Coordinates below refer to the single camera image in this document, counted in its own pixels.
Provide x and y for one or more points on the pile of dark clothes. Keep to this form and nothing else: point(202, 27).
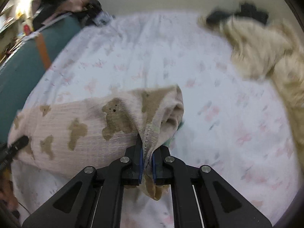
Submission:
point(87, 12)

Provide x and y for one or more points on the black clothes on bed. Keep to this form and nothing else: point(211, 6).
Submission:
point(248, 10)

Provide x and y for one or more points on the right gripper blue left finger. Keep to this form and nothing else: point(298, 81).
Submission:
point(93, 198)

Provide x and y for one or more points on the folded green patterned cloth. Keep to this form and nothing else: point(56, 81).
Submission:
point(169, 141)

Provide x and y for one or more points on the cream bear print duvet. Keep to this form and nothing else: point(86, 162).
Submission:
point(268, 51)

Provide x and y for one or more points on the person's left hand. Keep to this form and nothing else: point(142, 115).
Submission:
point(7, 194)

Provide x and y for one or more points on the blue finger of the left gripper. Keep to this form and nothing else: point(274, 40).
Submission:
point(9, 152)

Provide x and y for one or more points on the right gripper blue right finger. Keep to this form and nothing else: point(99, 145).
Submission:
point(201, 197)

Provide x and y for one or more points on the pink bear print pants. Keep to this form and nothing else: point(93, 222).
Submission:
point(65, 138)

